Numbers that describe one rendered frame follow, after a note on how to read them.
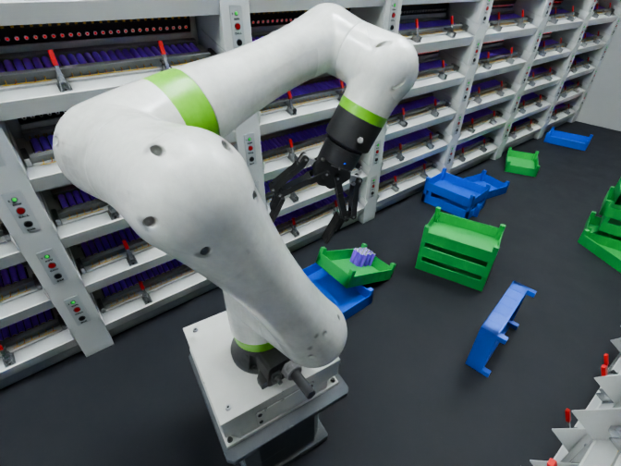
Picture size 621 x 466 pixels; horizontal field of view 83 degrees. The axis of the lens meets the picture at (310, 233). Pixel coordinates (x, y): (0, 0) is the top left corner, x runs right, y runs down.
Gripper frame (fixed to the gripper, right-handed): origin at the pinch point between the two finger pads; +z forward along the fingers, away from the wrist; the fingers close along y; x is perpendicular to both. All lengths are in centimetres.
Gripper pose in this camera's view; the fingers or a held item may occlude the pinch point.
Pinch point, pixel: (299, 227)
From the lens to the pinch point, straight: 75.6
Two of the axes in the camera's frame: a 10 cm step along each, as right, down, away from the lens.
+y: -8.7, -2.6, -4.2
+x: 2.2, 5.6, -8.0
